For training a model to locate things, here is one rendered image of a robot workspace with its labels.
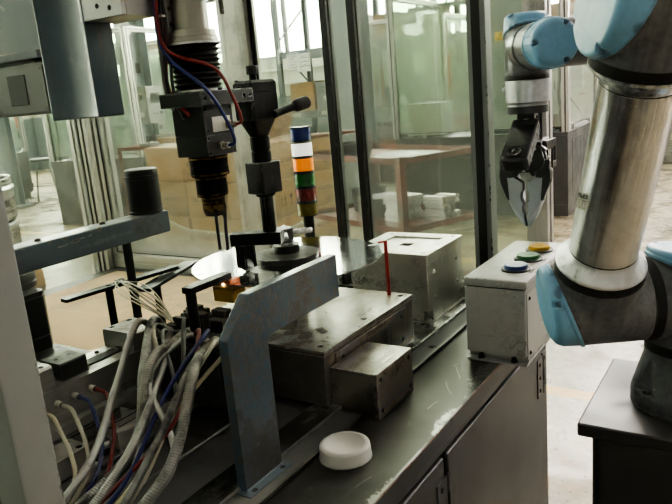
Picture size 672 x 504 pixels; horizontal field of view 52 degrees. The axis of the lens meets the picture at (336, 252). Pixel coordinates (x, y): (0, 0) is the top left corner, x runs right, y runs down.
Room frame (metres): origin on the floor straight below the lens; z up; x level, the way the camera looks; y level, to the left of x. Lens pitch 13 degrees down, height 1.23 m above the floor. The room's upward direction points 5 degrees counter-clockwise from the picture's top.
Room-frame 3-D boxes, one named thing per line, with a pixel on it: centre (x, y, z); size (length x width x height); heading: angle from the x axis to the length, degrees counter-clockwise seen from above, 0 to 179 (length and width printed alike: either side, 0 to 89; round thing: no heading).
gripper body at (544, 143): (1.22, -0.36, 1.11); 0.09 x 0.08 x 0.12; 146
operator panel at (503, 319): (1.21, -0.34, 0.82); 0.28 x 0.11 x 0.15; 146
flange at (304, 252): (1.16, 0.09, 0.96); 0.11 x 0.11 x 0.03
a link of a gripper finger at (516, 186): (1.23, -0.34, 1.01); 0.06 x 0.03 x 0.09; 146
